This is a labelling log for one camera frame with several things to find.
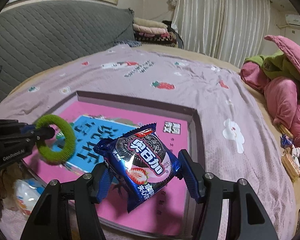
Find green blanket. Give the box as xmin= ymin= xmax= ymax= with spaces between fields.
xmin=244 ymin=50 xmax=300 ymax=82

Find beige mesh drawstring bag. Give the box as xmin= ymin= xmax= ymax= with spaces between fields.
xmin=0 ymin=163 xmax=23 ymax=220

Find pink strawberry print bedsheet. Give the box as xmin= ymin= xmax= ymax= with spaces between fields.
xmin=0 ymin=45 xmax=296 ymax=239

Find stack of folded blankets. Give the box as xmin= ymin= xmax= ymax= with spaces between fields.
xmin=133 ymin=17 xmax=178 ymax=47

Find white air conditioner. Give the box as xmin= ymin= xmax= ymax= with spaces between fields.
xmin=276 ymin=14 xmax=300 ymax=29

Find shallow grey cardboard box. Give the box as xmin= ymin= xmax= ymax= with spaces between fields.
xmin=24 ymin=91 xmax=204 ymax=239

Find wrapped biscuit packet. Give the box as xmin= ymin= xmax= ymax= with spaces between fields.
xmin=277 ymin=124 xmax=300 ymax=182

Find pink quilted duvet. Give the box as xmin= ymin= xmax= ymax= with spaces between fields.
xmin=240 ymin=35 xmax=300 ymax=148

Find blue Oreo cookie packet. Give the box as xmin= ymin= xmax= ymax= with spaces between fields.
xmin=94 ymin=123 xmax=181 ymax=212

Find white striped curtain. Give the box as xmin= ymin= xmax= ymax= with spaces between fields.
xmin=172 ymin=0 xmax=271 ymax=67

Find small blue snack wrapper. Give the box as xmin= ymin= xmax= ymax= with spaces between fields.
xmin=280 ymin=134 xmax=293 ymax=149

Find blue white surprise egg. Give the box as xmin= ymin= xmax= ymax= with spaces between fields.
xmin=13 ymin=178 xmax=44 ymax=218

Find grey quilted headboard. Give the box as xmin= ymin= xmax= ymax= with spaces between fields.
xmin=0 ymin=0 xmax=134 ymax=103

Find green fuzzy ring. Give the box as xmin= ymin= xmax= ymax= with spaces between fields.
xmin=34 ymin=114 xmax=77 ymax=165

